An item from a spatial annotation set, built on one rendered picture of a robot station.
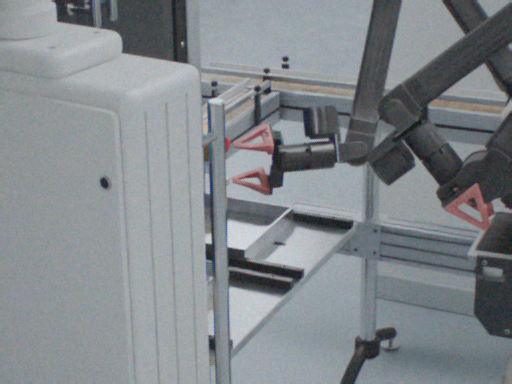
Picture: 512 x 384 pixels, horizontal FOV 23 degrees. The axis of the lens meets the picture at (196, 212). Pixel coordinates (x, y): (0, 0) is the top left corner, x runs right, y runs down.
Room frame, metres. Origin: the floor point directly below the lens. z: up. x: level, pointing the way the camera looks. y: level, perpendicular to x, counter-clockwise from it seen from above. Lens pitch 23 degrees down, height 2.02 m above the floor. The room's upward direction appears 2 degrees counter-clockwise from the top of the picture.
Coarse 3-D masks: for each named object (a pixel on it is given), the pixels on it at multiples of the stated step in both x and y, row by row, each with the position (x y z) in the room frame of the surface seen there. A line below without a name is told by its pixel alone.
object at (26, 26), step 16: (0, 0) 1.69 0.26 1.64; (16, 0) 1.69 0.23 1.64; (32, 0) 1.69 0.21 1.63; (48, 0) 1.73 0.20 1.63; (0, 16) 1.68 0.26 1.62; (16, 16) 1.67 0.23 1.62; (32, 16) 1.68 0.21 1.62; (48, 16) 1.69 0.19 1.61; (0, 32) 1.68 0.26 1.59; (16, 32) 1.67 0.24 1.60; (32, 32) 1.68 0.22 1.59; (48, 32) 1.69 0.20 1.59
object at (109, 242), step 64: (0, 64) 1.64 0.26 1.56; (64, 64) 1.60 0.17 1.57; (128, 64) 1.66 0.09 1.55; (0, 128) 1.63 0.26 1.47; (64, 128) 1.56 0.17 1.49; (128, 128) 1.52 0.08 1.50; (192, 128) 1.62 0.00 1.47; (0, 192) 1.64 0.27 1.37; (64, 192) 1.57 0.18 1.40; (128, 192) 1.52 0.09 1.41; (192, 192) 1.61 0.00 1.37; (0, 256) 1.65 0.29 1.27; (64, 256) 1.57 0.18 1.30; (128, 256) 1.52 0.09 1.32; (192, 256) 1.61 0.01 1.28; (0, 320) 1.66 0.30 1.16; (64, 320) 1.58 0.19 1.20; (128, 320) 1.51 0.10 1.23; (192, 320) 1.60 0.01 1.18
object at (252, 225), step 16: (208, 208) 2.74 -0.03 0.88; (240, 208) 2.72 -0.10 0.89; (256, 208) 2.70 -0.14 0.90; (272, 208) 2.68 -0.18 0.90; (288, 208) 2.66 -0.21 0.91; (208, 224) 2.65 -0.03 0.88; (240, 224) 2.64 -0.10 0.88; (256, 224) 2.64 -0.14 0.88; (272, 224) 2.56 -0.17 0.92; (288, 224) 2.63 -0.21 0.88; (208, 240) 2.56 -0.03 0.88; (240, 240) 2.55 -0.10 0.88; (256, 240) 2.48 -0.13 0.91; (240, 256) 2.43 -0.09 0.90
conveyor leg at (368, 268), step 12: (372, 180) 3.41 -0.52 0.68; (372, 192) 3.41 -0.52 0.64; (372, 204) 3.41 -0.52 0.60; (372, 216) 3.41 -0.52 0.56; (360, 264) 3.43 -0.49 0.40; (372, 264) 3.41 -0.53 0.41; (372, 276) 3.41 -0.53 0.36; (372, 288) 3.41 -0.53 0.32; (372, 300) 3.41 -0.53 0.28; (360, 312) 3.43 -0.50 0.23; (372, 312) 3.41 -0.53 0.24; (360, 324) 3.43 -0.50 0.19; (372, 324) 3.41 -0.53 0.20; (360, 336) 3.43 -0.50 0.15; (372, 336) 3.41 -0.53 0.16
